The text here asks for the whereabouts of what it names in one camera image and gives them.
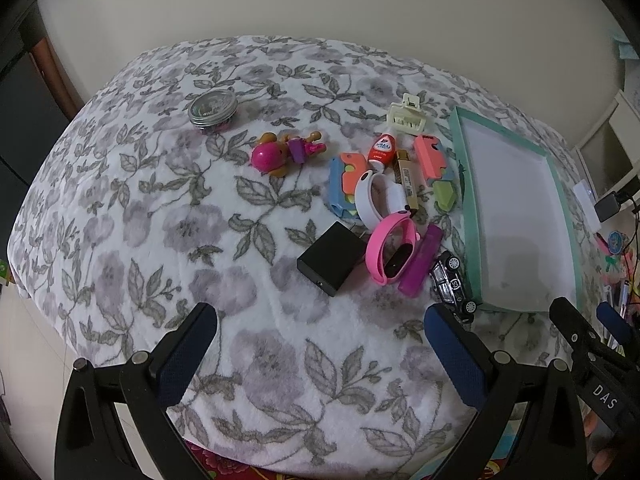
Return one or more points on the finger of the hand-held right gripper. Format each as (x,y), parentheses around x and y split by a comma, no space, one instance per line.
(615,321)
(570,321)

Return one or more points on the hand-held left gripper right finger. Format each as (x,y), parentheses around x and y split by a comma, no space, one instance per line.
(454,357)

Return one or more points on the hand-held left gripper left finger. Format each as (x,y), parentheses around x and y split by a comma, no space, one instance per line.
(186,355)

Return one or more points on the black toy car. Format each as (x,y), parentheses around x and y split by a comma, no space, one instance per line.
(452,285)

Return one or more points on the magenta plastic bar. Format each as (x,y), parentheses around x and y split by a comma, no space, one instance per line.
(421,260)

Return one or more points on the teal-rimmed white tray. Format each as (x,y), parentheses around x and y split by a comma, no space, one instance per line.
(515,220)

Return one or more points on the pink wristband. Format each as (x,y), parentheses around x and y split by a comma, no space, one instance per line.
(376,256)

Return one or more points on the black charger block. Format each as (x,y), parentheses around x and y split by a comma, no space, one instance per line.
(330,259)

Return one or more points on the white wristband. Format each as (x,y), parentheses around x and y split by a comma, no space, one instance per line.
(362,200)

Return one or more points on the gold patterned lighter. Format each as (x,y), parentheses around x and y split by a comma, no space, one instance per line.
(405,176)

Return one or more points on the pink and green toy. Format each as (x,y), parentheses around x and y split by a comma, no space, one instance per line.
(431,157)

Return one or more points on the blue and orange toy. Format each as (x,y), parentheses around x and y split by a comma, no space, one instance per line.
(342,176)

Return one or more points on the pink toy figure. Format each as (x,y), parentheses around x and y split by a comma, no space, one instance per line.
(267,156)

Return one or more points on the red and white glue bottle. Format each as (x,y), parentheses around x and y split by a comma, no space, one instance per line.
(383,152)

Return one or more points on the cream hair claw clip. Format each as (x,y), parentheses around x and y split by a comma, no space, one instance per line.
(407,116)

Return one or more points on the round metal tin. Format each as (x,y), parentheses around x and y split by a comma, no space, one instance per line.
(212,108)

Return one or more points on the colourful stationery pile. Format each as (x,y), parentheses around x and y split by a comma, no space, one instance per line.
(616,242)

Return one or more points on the black plug adapter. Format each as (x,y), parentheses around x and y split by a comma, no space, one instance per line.
(607,207)

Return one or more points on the grey floral blanket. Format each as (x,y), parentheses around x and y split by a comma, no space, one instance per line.
(200,240)

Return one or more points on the white power strip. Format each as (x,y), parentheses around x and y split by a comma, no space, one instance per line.
(586,202)

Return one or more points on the white shelf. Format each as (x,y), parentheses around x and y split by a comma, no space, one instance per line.
(617,130)

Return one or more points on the dark cabinet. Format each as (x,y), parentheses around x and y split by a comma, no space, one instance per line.
(20,90)

